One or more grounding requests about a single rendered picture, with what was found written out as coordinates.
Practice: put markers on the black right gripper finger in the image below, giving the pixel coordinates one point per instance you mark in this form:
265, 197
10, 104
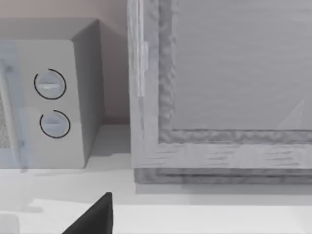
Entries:
98, 217

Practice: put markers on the small microwave knob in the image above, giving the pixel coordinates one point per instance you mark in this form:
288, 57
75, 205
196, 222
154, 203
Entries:
54, 124

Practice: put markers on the pale microwave oven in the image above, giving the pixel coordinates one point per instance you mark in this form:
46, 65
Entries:
48, 97

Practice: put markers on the large microwave knob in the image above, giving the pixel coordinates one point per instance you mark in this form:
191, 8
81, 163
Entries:
50, 84

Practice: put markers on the grey wooden cabinet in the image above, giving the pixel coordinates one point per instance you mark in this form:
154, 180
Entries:
219, 97

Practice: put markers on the grey cabinet door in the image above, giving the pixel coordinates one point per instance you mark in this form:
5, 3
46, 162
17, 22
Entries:
241, 65

